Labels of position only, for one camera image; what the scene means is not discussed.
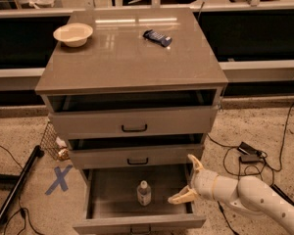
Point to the grey drawer cabinet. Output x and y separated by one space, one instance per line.
118 69

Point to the black left floor bar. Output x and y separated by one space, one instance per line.
17 182

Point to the wire mesh waste basket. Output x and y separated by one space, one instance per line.
52 144

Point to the black floor bar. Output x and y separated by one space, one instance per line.
277 190
17 182

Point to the middle grey drawer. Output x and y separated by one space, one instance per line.
122 157

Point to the white paper bowl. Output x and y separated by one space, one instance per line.
73 34

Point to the black right floor bar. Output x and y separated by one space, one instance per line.
277 190

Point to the clear plastic water bottle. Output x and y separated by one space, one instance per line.
143 192

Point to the blue tape cross mark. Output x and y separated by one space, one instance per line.
60 180

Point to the black power adapter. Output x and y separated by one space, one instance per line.
248 153

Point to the blue snack packet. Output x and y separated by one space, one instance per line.
157 37

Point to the grey drawer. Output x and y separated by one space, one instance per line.
122 157
111 204
104 124

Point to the bottom grey drawer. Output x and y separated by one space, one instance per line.
111 204

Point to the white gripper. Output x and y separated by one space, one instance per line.
203 183

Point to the top grey drawer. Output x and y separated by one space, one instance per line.
104 124

